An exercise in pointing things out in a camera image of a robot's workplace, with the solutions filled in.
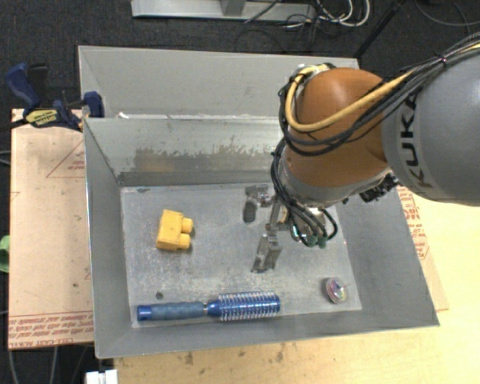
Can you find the iridescent spinning top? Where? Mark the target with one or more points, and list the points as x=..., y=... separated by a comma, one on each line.
x=337, y=291

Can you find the grey metal bin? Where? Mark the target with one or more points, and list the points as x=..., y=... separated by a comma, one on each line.
x=208, y=254

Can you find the yellow toy building block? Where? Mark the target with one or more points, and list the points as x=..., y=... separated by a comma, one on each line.
x=170, y=230

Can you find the blue round hairbrush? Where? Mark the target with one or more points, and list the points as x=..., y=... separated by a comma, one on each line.
x=240, y=306

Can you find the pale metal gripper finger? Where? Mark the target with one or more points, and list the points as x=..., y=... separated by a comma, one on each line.
x=267, y=256
x=252, y=210

